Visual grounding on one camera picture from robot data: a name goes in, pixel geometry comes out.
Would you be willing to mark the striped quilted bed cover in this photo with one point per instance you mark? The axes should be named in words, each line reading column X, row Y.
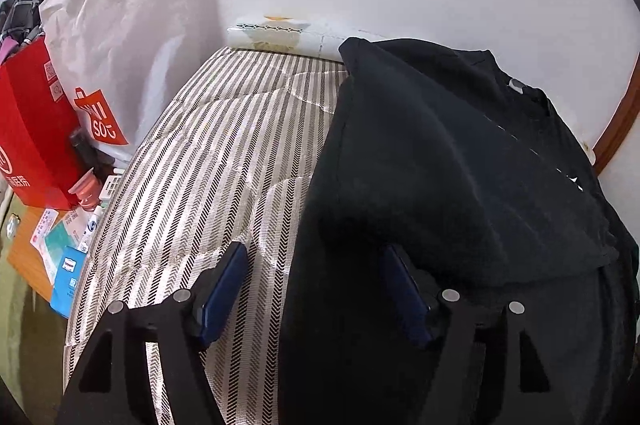
column 230, row 160

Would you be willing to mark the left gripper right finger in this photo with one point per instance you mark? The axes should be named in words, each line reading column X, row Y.
column 483, row 366

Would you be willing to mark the pink bottle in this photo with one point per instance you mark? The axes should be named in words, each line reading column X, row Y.
column 87, row 190

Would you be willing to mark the brown wooden door frame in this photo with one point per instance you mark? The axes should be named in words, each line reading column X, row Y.
column 620, row 124

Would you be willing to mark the white green medicine box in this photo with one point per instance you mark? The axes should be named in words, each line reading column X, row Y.
column 53, row 232

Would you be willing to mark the blue small box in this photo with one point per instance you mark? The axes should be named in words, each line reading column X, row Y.
column 66, row 280

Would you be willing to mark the black sweatshirt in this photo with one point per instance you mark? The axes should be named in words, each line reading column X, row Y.
column 479, row 181

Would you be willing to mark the red cardboard box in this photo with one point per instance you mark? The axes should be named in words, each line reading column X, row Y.
column 37, row 159

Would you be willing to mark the dark plaid cloth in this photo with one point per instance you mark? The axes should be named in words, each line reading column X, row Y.
column 19, row 18

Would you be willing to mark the white patterned pillow roll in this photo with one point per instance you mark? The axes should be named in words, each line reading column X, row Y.
column 318, row 40

